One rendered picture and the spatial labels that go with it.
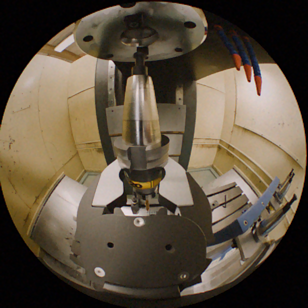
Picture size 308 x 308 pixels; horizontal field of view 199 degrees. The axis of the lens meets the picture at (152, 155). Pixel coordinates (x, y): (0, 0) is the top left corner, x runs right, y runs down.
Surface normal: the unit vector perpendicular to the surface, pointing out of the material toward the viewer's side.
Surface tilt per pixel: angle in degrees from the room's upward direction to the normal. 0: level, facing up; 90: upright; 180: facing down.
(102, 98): 90
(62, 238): 24
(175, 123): 90
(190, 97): 90
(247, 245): 0
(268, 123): 90
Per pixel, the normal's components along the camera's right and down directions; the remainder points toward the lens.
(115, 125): 0.07, 0.49
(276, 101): -1.00, 0.04
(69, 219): 0.39, -0.82
